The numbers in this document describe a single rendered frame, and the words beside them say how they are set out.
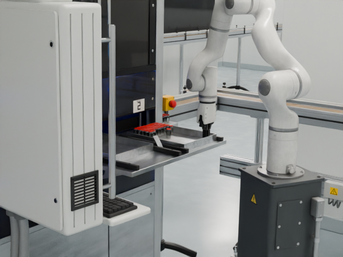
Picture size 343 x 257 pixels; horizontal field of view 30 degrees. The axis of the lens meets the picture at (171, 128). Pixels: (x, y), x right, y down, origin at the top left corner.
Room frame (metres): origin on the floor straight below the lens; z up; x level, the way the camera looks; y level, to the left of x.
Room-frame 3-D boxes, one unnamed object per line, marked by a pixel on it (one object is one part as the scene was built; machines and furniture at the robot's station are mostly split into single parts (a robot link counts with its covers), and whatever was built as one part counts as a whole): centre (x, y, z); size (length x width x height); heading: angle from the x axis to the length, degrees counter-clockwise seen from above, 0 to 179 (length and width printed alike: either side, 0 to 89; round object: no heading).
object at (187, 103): (3.60, -0.02, 0.92); 0.69 x 0.16 x 0.16; 143
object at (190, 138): (2.95, 0.00, 0.90); 0.34 x 0.26 x 0.04; 53
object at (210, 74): (2.91, -0.16, 1.17); 0.09 x 0.08 x 0.13; 126
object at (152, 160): (2.84, 0.14, 0.87); 0.70 x 0.48 x 0.02; 143
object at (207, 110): (2.92, -0.16, 1.03); 0.10 x 0.08 x 0.11; 143
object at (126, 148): (2.75, 0.29, 0.90); 0.34 x 0.26 x 0.04; 53
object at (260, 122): (3.75, -0.53, 0.46); 0.09 x 0.09 x 0.77; 53
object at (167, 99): (3.29, 0.03, 1.00); 0.08 x 0.07 x 0.07; 53
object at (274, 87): (2.50, -0.43, 1.16); 0.19 x 0.12 x 0.24; 126
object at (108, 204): (2.30, 0.31, 0.82); 0.40 x 0.14 x 0.02; 48
